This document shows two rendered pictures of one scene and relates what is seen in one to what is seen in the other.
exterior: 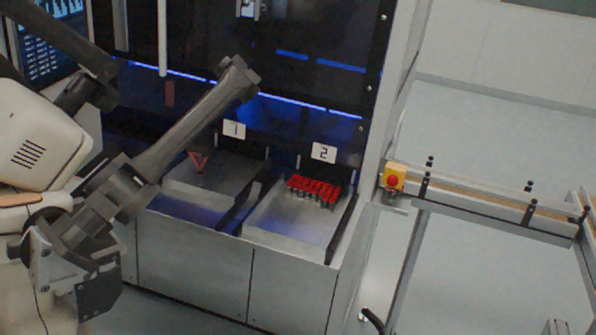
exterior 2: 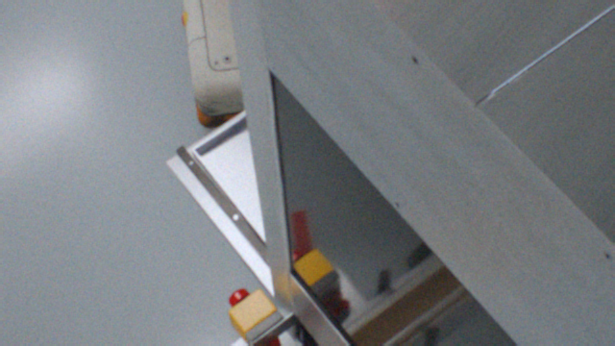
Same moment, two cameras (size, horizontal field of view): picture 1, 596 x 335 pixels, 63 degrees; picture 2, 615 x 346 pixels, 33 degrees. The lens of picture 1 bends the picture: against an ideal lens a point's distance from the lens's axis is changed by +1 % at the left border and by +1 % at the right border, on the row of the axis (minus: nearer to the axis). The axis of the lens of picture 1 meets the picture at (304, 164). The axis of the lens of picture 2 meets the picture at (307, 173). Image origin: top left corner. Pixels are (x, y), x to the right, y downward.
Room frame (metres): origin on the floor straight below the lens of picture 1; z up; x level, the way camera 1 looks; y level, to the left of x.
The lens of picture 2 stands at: (1.95, -0.70, 2.74)
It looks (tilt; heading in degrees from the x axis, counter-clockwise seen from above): 63 degrees down; 132
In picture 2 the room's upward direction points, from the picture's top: 3 degrees counter-clockwise
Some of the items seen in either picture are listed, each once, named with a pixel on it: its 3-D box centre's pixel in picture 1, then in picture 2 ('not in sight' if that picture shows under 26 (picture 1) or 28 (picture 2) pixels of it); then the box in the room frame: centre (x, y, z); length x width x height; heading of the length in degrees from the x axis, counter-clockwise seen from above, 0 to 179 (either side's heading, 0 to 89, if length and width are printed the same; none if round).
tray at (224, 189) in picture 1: (221, 168); not in sight; (1.48, 0.29, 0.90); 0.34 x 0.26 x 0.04; 166
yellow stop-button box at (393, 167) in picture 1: (394, 174); (256, 319); (1.46, -0.31, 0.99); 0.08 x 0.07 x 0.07; 166
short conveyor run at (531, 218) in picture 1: (473, 194); not in sight; (1.53, -0.62, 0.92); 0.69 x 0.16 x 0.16; 76
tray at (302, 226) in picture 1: (301, 211); (292, 177); (1.29, -0.01, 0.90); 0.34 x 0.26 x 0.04; 166
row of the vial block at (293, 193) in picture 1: (310, 196); not in sight; (1.38, -0.03, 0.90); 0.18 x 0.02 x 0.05; 75
